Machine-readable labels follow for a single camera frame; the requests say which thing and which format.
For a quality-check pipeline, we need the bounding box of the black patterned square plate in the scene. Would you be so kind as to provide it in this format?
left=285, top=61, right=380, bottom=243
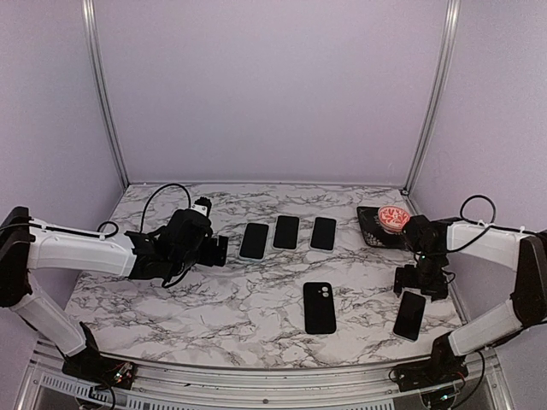
left=356, top=207, right=409, bottom=250

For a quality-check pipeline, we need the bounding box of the aluminium front rail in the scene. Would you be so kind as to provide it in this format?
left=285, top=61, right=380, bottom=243
left=14, top=342, right=514, bottom=409

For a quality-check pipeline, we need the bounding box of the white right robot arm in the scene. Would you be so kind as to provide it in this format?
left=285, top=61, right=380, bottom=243
left=394, top=215, right=546, bottom=383

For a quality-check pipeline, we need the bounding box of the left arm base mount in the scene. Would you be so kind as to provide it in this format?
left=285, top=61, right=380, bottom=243
left=62, top=322, right=137, bottom=390

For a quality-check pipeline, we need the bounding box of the black smartphone green edge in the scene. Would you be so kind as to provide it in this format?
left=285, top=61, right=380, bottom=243
left=393, top=291, right=426, bottom=342

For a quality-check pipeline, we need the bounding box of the aluminium frame post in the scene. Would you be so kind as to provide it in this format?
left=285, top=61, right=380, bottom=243
left=81, top=0, right=130, bottom=190
left=403, top=0, right=462, bottom=196

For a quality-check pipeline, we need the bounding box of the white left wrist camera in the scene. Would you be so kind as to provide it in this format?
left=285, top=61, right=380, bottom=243
left=191, top=196, right=212, bottom=218

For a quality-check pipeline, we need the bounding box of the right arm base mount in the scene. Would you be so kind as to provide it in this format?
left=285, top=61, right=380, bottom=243
left=388, top=335, right=468, bottom=392

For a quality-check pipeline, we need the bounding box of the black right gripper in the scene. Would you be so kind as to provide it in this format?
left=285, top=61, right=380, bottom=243
left=394, top=249, right=448, bottom=301

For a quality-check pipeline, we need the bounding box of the red white patterned bowl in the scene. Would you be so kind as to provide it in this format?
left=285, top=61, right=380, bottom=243
left=377, top=205, right=411, bottom=234

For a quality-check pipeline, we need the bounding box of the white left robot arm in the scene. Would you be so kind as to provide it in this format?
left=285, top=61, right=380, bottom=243
left=1, top=205, right=228, bottom=380

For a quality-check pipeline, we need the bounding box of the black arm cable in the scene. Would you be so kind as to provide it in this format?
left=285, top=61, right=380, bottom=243
left=444, top=194, right=499, bottom=255
left=0, top=183, right=193, bottom=290

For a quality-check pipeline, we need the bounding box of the left aluminium frame post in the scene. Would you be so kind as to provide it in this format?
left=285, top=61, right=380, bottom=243
left=81, top=0, right=130, bottom=190

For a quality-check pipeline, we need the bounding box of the light blue phone case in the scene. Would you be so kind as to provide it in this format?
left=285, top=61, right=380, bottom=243
left=238, top=222, right=271, bottom=262

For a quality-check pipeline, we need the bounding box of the black smartphone teal edge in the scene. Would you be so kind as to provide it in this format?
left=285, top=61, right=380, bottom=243
left=273, top=216, right=300, bottom=249

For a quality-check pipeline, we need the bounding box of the right aluminium frame post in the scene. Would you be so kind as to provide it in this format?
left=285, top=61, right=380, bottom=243
left=403, top=0, right=462, bottom=196

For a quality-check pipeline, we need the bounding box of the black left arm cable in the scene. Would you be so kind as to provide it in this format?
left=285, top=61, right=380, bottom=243
left=0, top=183, right=193, bottom=290

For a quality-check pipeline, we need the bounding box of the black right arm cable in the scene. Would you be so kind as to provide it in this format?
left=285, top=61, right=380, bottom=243
left=444, top=194, right=499, bottom=255

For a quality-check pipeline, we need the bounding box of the black phone case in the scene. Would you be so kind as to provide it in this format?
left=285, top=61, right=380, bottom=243
left=303, top=282, right=337, bottom=335

